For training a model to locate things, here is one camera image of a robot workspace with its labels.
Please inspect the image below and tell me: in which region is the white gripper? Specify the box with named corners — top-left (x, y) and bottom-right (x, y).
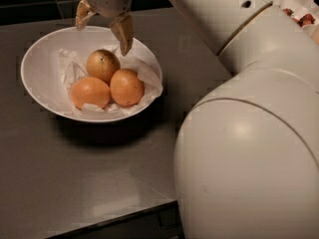
top-left (75, 0), bottom-right (134, 56)

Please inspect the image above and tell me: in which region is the orange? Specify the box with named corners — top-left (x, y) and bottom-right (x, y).
top-left (110, 69), bottom-right (145, 107)
top-left (69, 77), bottom-right (111, 110)
top-left (86, 49), bottom-right (121, 84)

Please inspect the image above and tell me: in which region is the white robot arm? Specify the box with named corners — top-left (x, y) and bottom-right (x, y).
top-left (168, 0), bottom-right (319, 239)

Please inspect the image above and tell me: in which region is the white bowl with strawberries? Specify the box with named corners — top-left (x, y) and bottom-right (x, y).
top-left (274, 0), bottom-right (319, 36)

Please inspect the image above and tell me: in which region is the white paper liner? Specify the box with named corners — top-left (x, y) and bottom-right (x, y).
top-left (58, 45), bottom-right (163, 121)

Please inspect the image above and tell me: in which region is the white paper under strawberries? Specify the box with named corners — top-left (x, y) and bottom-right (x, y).
top-left (279, 0), bottom-right (319, 41)

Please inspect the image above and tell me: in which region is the strawberries pile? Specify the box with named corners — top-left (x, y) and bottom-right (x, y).
top-left (283, 8), bottom-right (316, 27)

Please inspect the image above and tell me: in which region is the dark drawer front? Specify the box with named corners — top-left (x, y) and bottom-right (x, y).
top-left (47, 201), bottom-right (185, 239)

